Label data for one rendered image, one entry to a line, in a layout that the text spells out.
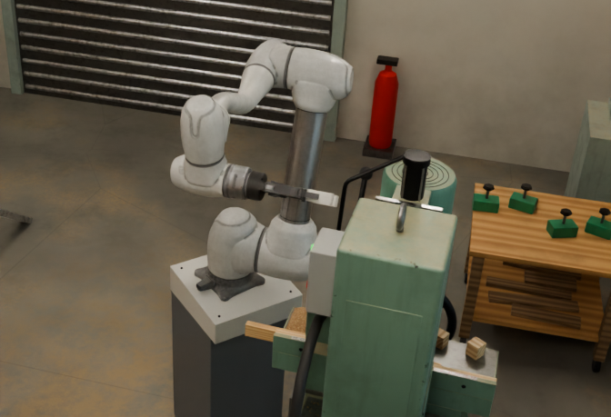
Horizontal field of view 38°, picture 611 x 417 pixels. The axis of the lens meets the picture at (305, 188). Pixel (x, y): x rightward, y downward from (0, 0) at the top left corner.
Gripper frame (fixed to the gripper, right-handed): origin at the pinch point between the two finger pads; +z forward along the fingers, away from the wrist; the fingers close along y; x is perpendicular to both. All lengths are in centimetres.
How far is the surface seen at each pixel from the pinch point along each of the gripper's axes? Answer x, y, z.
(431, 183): 7.5, 17.5, 27.2
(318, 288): -20.2, 38.8, 9.6
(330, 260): -13.8, 43.1, 11.6
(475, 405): -46, -17, 47
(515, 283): -15, -185, 58
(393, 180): 6.5, 19.2, 18.6
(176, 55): 79, -286, -159
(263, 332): -39.1, -16.8, -12.8
